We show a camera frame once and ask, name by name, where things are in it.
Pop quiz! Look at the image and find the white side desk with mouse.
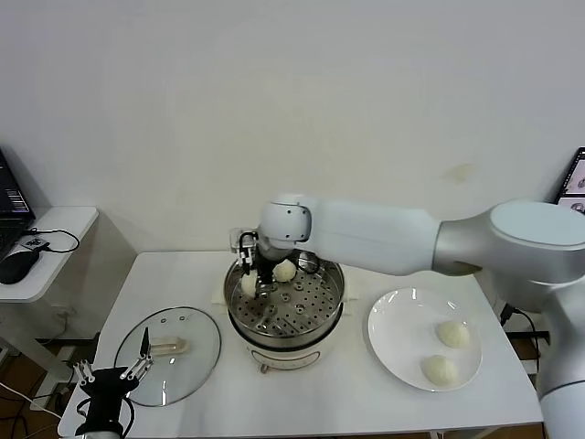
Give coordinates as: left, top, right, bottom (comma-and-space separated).
0, 206, 101, 394

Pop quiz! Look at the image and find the stainless steel steamer basket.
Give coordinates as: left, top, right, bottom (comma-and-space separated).
223, 246, 346, 349

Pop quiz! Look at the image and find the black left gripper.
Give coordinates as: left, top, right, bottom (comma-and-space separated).
71, 326, 155, 432

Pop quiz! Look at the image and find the small black QR-code device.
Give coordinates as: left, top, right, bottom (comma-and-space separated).
20, 235, 51, 255

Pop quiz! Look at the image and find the black computer mouse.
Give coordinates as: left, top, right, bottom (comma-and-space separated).
0, 250, 42, 285

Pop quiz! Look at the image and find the black cable with adapter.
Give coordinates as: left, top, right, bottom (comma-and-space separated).
499, 305, 543, 342

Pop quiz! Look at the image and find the black laptop with dark screen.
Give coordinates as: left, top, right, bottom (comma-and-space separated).
0, 146, 37, 262

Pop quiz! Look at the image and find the grey laptop with bright screen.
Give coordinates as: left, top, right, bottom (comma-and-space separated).
557, 146, 585, 205

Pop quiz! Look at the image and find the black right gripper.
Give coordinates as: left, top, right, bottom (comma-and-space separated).
228, 227, 280, 298

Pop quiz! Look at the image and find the white floor cable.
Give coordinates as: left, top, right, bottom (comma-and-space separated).
0, 381, 63, 420

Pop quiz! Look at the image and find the cream electric cooker pot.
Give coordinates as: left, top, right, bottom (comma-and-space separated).
210, 273, 362, 375

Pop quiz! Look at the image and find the thin black looped cable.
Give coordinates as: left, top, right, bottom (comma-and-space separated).
22, 227, 81, 255

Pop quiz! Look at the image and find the glass lid with cream handle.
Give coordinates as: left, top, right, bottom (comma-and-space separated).
113, 305, 223, 408

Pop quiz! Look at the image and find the white round plate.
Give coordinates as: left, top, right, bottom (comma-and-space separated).
367, 287, 484, 392

